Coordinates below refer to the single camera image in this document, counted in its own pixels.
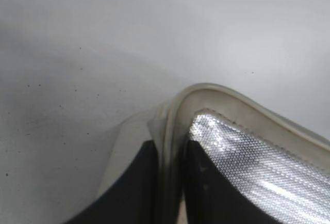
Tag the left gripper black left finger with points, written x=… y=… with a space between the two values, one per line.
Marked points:
x=131 y=199

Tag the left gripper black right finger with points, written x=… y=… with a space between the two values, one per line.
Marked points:
x=209 y=196

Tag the cream fabric zipper bag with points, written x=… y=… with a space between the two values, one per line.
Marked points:
x=281 y=167

